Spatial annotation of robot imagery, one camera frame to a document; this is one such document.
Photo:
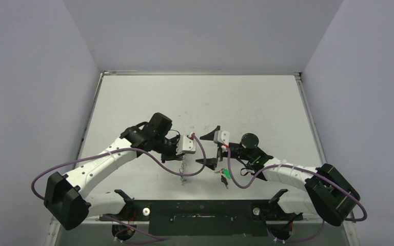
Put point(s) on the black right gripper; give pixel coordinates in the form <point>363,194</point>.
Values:
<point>219,149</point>

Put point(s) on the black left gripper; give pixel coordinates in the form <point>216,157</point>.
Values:
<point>174,155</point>

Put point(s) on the green key tag with key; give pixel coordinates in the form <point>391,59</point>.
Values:
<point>225,172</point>

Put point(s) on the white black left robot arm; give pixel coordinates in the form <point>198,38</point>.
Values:
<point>70,198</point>

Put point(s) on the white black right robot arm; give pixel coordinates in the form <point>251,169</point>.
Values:
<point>326,192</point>

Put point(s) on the black key tag with key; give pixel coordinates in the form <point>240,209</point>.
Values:
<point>224,181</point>

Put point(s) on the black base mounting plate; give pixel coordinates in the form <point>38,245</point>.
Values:
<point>206,217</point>

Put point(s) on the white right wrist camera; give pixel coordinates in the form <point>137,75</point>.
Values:
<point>223,138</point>

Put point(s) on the aluminium table frame rail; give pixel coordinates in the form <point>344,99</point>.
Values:
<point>351,234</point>

